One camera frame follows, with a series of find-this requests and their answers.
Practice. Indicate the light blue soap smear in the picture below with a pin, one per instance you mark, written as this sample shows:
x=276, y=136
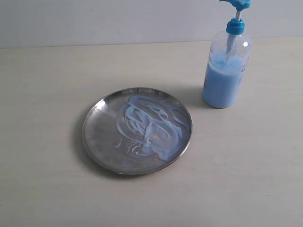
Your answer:
x=152, y=127

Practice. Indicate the round steel plate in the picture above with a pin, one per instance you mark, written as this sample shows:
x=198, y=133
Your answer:
x=107, y=147

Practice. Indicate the blue soap pump bottle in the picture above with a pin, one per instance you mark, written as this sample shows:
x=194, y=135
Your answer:
x=229, y=53

